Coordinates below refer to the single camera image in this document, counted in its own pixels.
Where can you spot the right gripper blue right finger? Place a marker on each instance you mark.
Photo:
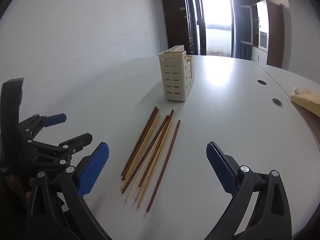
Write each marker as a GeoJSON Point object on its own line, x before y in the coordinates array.
{"type": "Point", "coordinates": [270, 219]}

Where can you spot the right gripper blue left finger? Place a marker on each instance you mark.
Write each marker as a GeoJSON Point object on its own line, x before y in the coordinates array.
{"type": "Point", "coordinates": [78, 181]}

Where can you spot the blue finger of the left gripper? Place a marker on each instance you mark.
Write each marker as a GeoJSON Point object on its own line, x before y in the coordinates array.
{"type": "Point", "coordinates": [30, 127]}
{"type": "Point", "coordinates": [52, 158]}

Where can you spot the cream plastic utensil holder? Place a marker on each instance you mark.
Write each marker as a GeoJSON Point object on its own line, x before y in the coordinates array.
{"type": "Point", "coordinates": [177, 71]}

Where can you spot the white and brown cabinet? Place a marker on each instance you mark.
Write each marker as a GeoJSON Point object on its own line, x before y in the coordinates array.
{"type": "Point", "coordinates": [268, 34]}

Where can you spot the dark brown wardrobe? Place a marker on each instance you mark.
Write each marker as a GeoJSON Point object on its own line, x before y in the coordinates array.
{"type": "Point", "coordinates": [178, 24]}

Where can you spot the glass balcony door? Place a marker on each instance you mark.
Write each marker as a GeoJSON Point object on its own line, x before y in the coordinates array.
{"type": "Point", "coordinates": [218, 26]}

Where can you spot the round table cable grommet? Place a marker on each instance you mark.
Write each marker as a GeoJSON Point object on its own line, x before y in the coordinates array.
{"type": "Point", "coordinates": [262, 82]}
{"type": "Point", "coordinates": [277, 102]}

